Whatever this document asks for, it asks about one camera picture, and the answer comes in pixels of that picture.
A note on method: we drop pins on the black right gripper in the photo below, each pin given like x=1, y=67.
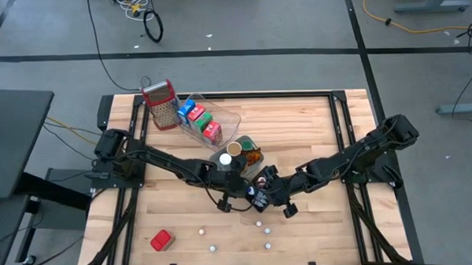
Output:
x=291, y=185

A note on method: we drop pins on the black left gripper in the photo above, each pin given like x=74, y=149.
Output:
x=232, y=184

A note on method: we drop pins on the blue food colouring bottle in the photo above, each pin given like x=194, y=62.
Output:
x=250, y=191

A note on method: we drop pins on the black plastic basket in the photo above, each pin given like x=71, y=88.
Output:
x=260, y=205

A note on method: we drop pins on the taco seasoning jar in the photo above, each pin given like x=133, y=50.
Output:
x=255, y=156

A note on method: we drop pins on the white-lid spice jar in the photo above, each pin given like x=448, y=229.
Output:
x=225, y=159

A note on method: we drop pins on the gold can with tan lid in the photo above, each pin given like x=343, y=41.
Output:
x=234, y=148

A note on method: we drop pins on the green-lid spice jar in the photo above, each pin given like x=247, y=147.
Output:
x=247, y=144

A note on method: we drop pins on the grey plastic bin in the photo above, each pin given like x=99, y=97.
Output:
x=214, y=160

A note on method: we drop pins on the red Froot Loops box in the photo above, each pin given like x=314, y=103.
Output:
x=211, y=132

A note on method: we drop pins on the small green cereal box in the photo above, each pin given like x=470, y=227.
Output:
x=203, y=121

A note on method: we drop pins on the small red cereal box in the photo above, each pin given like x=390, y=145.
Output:
x=196, y=112

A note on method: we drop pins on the small blue cereal box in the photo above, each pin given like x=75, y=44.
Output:
x=186, y=110

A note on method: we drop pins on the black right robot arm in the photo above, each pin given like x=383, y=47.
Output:
x=359, y=155

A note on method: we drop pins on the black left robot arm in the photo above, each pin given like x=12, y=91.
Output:
x=162, y=160

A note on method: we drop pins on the clear plastic bin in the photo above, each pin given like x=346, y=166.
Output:
x=227, y=121

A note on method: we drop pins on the red toy block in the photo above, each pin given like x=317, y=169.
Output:
x=161, y=240

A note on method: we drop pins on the red metal box grater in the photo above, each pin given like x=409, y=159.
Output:
x=160, y=96

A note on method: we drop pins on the black desk support beam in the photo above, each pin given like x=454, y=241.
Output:
x=57, y=192

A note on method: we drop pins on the grey table foot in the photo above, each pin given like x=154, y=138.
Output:
x=463, y=108

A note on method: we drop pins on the black desk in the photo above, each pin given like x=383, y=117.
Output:
x=15, y=136

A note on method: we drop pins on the black aluminium table frame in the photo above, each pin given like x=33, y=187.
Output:
x=278, y=94

